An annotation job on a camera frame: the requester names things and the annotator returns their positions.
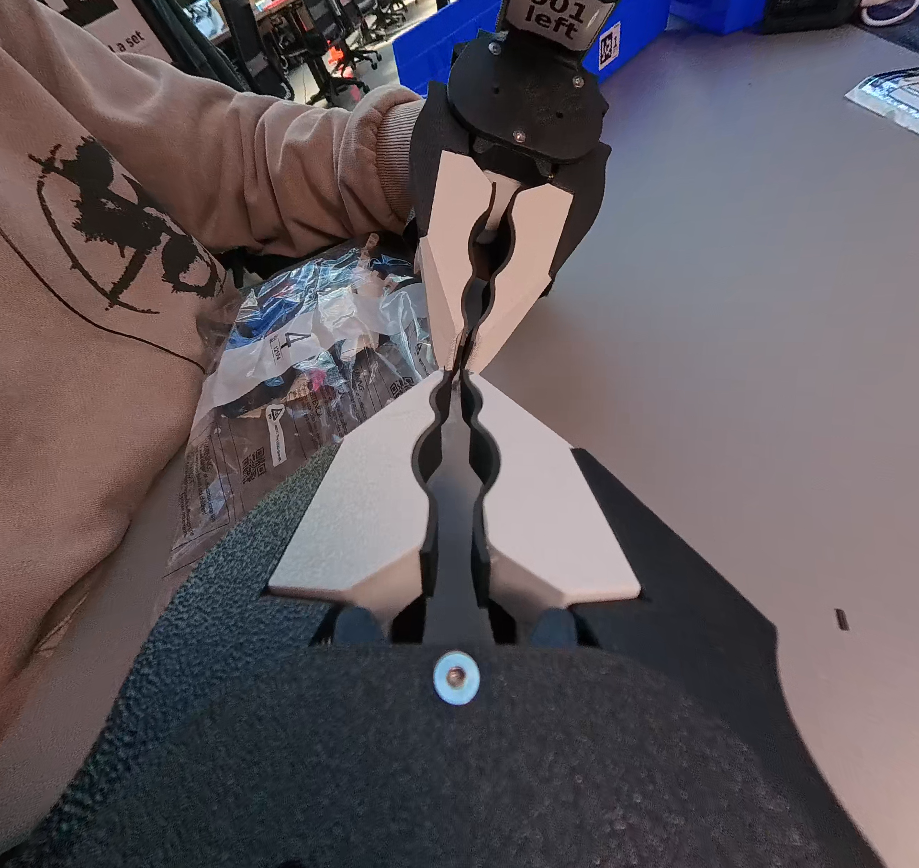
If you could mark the large clear numbered parts bag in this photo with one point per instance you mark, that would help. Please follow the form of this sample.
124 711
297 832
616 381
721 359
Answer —
301 380

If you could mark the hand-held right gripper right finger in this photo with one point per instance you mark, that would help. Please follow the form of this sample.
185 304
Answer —
560 516

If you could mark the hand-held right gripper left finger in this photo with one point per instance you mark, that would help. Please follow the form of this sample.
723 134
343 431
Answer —
359 516

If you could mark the group of black office chairs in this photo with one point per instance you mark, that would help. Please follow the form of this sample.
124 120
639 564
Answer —
323 14

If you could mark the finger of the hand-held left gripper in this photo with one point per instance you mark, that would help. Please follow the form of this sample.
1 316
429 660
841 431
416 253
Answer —
535 251
449 236

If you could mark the person's left forearm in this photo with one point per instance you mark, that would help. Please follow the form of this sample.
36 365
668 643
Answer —
287 157

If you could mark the holographic sticker sheet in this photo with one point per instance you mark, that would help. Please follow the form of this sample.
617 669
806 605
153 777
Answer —
890 96

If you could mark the blue bin with tag label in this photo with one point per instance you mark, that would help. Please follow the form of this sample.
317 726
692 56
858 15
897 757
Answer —
431 42

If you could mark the person's beige sweatshirt torso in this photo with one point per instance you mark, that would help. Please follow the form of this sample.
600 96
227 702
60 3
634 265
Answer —
86 380

